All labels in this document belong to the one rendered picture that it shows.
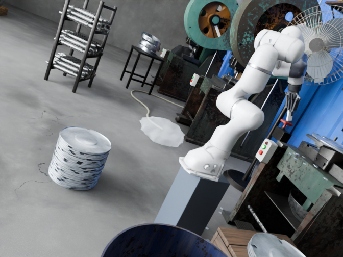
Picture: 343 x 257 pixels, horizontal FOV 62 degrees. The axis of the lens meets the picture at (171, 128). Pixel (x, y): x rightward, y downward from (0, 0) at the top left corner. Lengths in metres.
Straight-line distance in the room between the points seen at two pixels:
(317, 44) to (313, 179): 1.11
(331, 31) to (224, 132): 1.41
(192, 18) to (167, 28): 3.60
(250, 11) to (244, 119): 1.63
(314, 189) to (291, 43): 0.75
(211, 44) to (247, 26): 1.80
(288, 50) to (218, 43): 3.25
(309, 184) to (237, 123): 0.59
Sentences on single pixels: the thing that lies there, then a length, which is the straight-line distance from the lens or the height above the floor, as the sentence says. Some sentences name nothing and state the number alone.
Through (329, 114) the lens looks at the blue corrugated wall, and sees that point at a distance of 3.62.
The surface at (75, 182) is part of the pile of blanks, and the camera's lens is 1.66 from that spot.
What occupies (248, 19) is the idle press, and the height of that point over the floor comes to 1.31.
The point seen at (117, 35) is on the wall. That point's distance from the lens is 7.79.
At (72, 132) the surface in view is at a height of 0.24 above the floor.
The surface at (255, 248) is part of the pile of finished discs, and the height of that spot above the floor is 0.37.
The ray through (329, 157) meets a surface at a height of 0.72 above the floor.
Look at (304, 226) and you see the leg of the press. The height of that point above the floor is 0.41.
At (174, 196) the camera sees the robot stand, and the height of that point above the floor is 0.25.
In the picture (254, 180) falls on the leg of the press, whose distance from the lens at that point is 1.89.
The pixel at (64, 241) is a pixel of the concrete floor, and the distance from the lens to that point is 1.40.
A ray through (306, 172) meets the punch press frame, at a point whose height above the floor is 0.60.
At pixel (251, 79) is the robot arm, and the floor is 0.93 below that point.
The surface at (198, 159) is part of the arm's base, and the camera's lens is 1.30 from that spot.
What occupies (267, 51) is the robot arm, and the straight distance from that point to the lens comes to 1.26.
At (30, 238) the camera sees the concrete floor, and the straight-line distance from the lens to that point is 1.39.
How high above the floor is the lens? 0.98
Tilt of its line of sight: 18 degrees down
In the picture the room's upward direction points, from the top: 24 degrees clockwise
